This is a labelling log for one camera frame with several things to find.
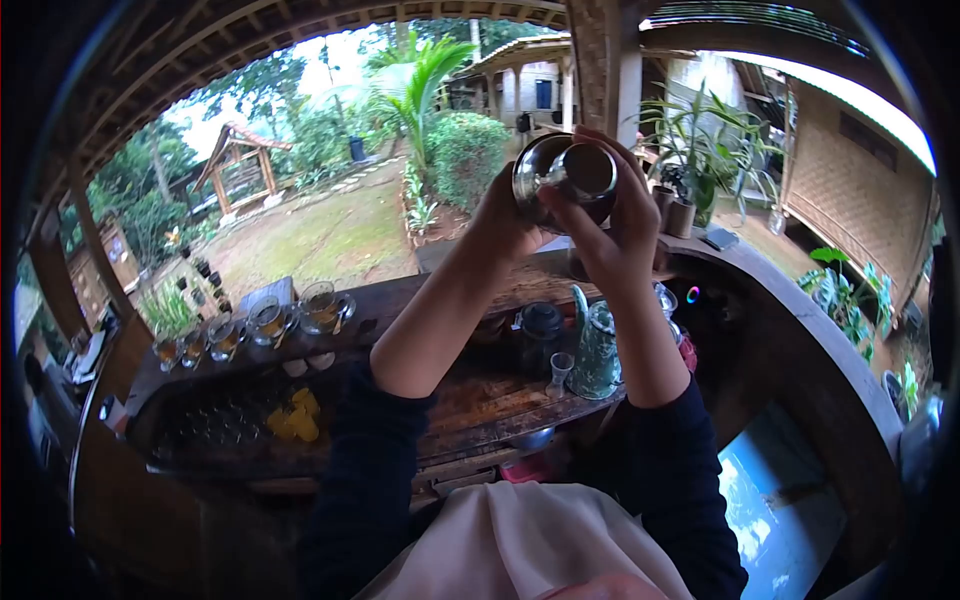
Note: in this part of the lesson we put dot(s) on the person's right hand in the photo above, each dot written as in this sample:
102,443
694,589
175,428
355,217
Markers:
626,232

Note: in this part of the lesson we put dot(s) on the small clear glass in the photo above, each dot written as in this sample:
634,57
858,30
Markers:
559,373

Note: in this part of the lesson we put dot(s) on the person's body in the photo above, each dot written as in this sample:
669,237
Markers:
525,532

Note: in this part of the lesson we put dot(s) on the dark flat phone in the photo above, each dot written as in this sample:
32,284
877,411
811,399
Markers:
720,238

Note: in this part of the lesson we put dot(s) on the person's right thumb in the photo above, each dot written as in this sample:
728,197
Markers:
564,210

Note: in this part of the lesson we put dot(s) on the grey wooden box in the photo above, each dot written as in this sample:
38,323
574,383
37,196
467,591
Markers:
267,294

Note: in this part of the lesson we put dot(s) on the small white cup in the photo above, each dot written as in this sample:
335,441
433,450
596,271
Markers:
295,367
321,361

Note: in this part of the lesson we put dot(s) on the blue barrel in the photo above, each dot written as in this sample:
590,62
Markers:
357,148

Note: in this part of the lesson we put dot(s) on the small steel bowl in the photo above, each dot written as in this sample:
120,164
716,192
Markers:
532,439

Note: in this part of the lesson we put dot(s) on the woven bamboo house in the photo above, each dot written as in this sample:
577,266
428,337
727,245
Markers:
855,180

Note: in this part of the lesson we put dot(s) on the person's right fingers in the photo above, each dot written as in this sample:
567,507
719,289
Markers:
619,161

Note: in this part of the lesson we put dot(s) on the green speckled enamel kettle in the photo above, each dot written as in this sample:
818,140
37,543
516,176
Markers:
594,349

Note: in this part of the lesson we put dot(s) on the pile of yellow pieces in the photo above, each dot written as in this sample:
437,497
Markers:
296,416

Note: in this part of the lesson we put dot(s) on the dark wooden tray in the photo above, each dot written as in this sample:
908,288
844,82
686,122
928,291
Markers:
232,431

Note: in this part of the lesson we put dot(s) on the potted green plant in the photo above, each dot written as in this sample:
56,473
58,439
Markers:
694,161

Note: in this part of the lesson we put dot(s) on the person's left fingers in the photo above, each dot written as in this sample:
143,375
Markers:
507,187

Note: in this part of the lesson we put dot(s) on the shiny steel cup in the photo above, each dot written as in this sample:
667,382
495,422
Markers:
562,180

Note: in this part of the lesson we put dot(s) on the black lidded pot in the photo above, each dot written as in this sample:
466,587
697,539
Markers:
540,334

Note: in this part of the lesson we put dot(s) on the palm tree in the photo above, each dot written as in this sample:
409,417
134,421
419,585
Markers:
420,82

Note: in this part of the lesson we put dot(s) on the person's left hand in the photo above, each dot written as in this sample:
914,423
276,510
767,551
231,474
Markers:
501,221

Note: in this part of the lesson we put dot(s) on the glass cup of tea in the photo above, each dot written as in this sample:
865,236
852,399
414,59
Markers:
166,350
193,347
225,339
268,321
322,307

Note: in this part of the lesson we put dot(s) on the broad-leaved green plant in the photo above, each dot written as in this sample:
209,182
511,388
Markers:
847,296

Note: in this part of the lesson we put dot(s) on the round green bush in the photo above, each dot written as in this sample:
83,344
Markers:
465,156

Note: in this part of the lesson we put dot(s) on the wooden garden pavilion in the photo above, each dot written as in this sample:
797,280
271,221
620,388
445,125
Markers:
240,169

